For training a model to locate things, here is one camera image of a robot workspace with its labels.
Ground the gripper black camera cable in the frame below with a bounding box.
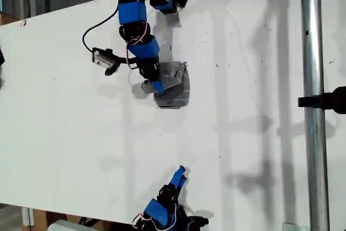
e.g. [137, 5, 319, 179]
[82, 5, 120, 52]

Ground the steel post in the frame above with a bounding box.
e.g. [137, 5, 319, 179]
[299, 0, 331, 231]

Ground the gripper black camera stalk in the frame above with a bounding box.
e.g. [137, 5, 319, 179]
[104, 54, 139, 77]

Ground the brown cardboard box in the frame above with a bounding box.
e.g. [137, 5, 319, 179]
[0, 12, 20, 27]
[32, 208, 98, 228]

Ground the clear glass plate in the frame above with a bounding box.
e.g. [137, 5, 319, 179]
[282, 222, 310, 231]

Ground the black clamp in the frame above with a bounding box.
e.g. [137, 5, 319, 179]
[297, 85, 346, 115]

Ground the white plastic container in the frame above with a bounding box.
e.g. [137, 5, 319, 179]
[47, 219, 91, 231]

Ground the grey white-striped towel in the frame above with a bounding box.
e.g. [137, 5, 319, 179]
[141, 61, 191, 110]

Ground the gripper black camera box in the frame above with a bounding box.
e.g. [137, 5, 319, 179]
[186, 215, 210, 231]
[91, 47, 115, 69]

